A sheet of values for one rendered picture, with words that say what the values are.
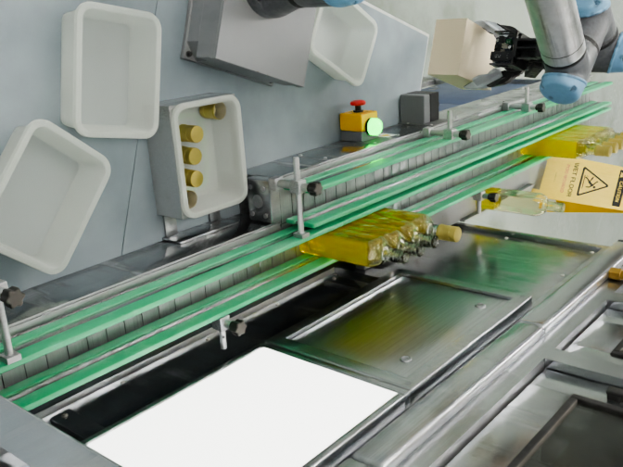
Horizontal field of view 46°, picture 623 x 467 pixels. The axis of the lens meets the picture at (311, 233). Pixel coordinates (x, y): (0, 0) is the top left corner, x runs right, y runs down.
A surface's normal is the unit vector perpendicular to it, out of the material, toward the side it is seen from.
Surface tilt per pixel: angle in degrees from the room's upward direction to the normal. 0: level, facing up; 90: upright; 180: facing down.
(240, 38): 1
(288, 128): 0
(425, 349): 90
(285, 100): 0
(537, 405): 90
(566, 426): 90
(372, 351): 90
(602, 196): 74
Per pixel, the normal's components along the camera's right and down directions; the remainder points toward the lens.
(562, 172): -0.43, -0.24
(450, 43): -0.63, -0.05
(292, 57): 0.76, 0.16
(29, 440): -0.07, -0.95
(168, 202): -0.64, 0.27
